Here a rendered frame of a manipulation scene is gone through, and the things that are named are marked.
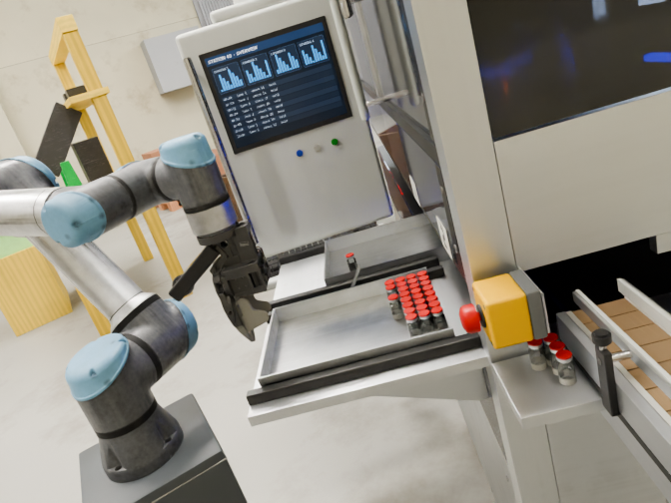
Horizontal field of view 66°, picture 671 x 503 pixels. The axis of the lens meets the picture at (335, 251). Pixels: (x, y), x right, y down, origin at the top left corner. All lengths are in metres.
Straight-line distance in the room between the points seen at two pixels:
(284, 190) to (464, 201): 1.08
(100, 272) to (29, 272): 3.86
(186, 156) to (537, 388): 0.60
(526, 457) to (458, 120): 0.57
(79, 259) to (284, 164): 0.82
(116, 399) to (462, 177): 0.69
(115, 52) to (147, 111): 0.99
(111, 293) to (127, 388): 0.20
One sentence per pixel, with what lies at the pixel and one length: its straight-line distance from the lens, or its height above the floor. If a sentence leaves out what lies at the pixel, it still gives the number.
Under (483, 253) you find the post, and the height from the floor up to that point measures 1.06.
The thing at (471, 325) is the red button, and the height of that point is 1.00.
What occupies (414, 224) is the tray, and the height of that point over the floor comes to 0.89.
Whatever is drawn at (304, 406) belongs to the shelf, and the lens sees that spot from 0.89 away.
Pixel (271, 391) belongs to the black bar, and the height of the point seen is 0.90.
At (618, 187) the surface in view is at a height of 1.10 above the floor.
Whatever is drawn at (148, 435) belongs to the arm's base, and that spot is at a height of 0.85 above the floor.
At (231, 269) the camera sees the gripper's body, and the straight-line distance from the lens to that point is 0.85.
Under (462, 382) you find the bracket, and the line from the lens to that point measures 0.99.
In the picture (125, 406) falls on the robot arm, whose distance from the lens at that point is 1.02.
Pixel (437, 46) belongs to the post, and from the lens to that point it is 0.70.
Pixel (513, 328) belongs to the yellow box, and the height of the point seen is 0.99.
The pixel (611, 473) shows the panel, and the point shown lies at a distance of 1.07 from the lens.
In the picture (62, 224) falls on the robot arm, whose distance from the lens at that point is 0.80.
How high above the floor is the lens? 1.38
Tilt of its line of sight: 20 degrees down
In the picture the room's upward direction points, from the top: 18 degrees counter-clockwise
